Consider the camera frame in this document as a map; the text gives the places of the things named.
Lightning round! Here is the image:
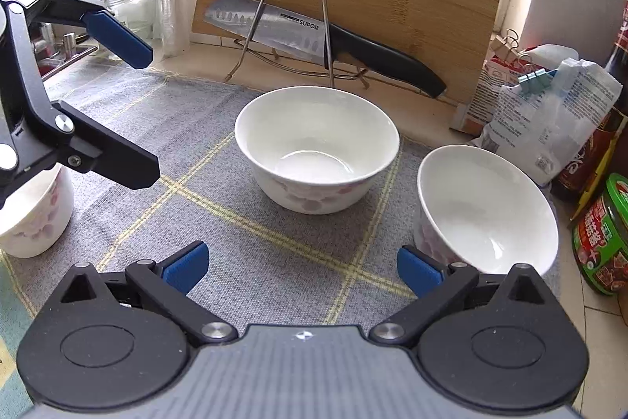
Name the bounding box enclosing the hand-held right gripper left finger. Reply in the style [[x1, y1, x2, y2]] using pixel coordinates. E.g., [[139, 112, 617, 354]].
[[60, 241, 237, 344]]

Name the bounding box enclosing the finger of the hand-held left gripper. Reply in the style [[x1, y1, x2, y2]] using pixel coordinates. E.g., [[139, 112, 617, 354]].
[[6, 3, 161, 190], [18, 0, 154, 70]]

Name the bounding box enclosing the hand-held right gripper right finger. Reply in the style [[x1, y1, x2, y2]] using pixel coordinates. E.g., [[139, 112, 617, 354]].
[[368, 245, 560, 344]]

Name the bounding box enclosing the white bowl with pink flowers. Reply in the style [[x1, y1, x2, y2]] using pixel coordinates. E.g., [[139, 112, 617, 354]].
[[234, 86, 400, 215], [0, 164, 75, 259], [412, 145, 560, 275]]

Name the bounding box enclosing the glass jar green lid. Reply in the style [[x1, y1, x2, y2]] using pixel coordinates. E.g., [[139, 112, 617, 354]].
[[100, 0, 158, 39]]

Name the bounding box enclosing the steel sink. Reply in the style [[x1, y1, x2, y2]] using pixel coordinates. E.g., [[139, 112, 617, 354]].
[[29, 41, 101, 79]]

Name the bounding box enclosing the grey blue checked towel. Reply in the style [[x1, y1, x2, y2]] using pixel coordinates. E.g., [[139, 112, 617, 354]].
[[0, 66, 562, 405]]

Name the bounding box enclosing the green lid sauce jar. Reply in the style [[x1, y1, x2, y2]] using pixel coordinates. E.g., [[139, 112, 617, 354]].
[[571, 174, 628, 297]]

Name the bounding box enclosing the red white food bag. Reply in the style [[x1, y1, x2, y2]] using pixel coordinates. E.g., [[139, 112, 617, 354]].
[[464, 46, 580, 137]]

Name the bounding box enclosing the white printed food bag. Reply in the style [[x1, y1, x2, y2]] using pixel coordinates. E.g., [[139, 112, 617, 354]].
[[478, 58, 624, 187]]

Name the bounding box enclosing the dark sauce bottle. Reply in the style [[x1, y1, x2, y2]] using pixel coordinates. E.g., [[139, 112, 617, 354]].
[[552, 0, 628, 204]]

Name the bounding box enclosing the blue binder clip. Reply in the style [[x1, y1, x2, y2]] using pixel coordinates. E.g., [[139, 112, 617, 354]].
[[517, 68, 557, 96]]

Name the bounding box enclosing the kitchen knife black handle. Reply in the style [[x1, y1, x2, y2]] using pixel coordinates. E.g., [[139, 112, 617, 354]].
[[203, 0, 448, 100]]

